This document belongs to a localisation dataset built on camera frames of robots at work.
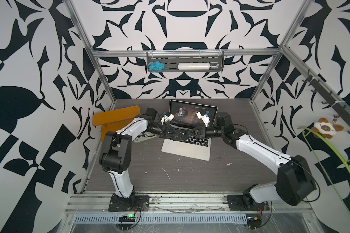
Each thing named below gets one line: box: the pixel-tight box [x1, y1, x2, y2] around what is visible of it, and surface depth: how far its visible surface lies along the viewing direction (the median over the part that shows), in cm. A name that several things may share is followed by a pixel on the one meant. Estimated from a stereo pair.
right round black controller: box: [246, 216, 263, 230], surface depth 73 cm
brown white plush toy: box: [311, 117, 344, 139], surface depth 62 cm
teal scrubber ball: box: [148, 60, 166, 74], surface depth 93 cm
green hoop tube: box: [297, 126, 350, 213], surface depth 63 cm
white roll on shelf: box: [177, 62, 211, 70], surface depth 91 cm
